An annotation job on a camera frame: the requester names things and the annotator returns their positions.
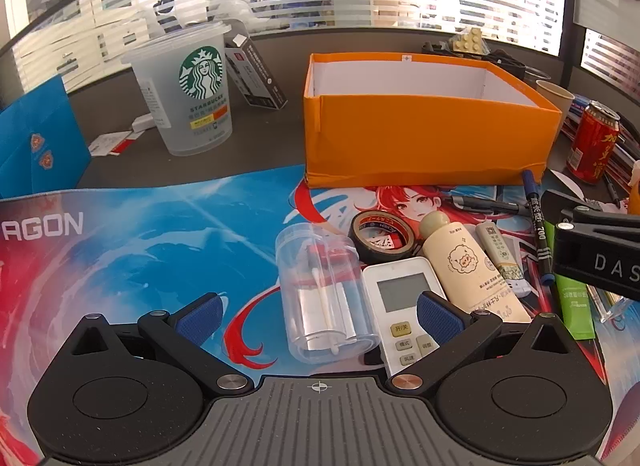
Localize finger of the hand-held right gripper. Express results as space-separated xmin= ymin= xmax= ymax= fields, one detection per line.
xmin=541 ymin=189 xmax=640 ymax=247

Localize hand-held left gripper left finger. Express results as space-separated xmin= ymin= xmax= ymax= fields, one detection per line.
xmin=65 ymin=292 xmax=256 ymax=394

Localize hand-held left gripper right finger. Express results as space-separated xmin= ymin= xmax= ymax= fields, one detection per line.
xmin=387 ymin=290 xmax=573 ymax=394

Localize blue marker pen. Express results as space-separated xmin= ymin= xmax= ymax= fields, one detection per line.
xmin=521 ymin=170 xmax=556 ymax=287

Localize green tube white cap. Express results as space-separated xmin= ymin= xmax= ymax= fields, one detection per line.
xmin=542 ymin=221 xmax=596 ymax=341

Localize white remote control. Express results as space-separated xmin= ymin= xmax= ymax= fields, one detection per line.
xmin=361 ymin=256 xmax=447 ymax=379

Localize cream lotion tube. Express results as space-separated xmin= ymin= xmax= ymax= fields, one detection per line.
xmin=419 ymin=211 xmax=532 ymax=324

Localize orange cardboard box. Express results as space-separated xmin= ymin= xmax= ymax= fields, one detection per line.
xmin=301 ymin=52 xmax=563 ymax=190

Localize clear acrylic stand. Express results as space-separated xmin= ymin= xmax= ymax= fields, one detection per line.
xmin=587 ymin=286 xmax=633 ymax=321

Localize thin black pen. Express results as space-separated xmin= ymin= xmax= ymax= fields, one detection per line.
xmin=602 ymin=173 xmax=623 ymax=204

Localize red drink can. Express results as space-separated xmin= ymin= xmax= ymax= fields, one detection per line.
xmin=566 ymin=100 xmax=622 ymax=184

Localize yellow bottle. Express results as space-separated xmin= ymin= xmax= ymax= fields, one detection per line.
xmin=627 ymin=161 xmax=640 ymax=214

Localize small white tube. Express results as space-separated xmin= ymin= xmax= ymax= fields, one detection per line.
xmin=475 ymin=222 xmax=532 ymax=298

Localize printed mouse mat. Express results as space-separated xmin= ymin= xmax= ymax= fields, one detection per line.
xmin=0 ymin=168 xmax=640 ymax=466

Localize brown paper cup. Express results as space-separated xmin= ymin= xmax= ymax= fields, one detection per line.
xmin=536 ymin=80 xmax=576 ymax=117

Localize clear plastic jar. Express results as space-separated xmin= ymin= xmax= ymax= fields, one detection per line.
xmin=275 ymin=224 xmax=381 ymax=364

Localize black tape roll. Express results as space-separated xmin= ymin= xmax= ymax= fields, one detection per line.
xmin=350 ymin=211 xmax=417 ymax=265

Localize black mesh desk organizer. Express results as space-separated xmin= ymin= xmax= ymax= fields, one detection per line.
xmin=422 ymin=40 xmax=528 ymax=79

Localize yellow building brick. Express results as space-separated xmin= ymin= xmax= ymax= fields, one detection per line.
xmin=446 ymin=28 xmax=488 ymax=57

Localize white paper cards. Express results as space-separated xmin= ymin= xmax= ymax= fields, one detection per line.
xmin=89 ymin=131 xmax=133 ymax=157

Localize clear plastic cup green logo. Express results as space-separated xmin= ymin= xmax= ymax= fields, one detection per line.
xmin=120 ymin=23 xmax=233 ymax=157

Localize dark grey cardboard box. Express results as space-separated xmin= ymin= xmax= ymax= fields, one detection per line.
xmin=223 ymin=46 xmax=253 ymax=96
xmin=227 ymin=33 xmax=289 ymax=110

